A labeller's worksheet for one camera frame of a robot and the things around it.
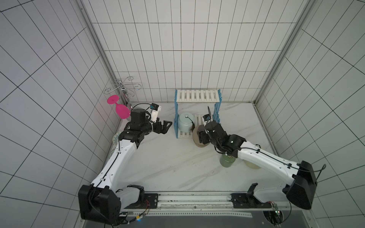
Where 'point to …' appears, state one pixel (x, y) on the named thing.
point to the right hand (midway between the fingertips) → (197, 131)
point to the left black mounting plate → (152, 199)
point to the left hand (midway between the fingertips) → (163, 123)
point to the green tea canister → (226, 161)
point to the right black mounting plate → (248, 200)
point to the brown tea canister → (196, 138)
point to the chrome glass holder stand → (125, 89)
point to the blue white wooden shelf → (212, 96)
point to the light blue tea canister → (186, 119)
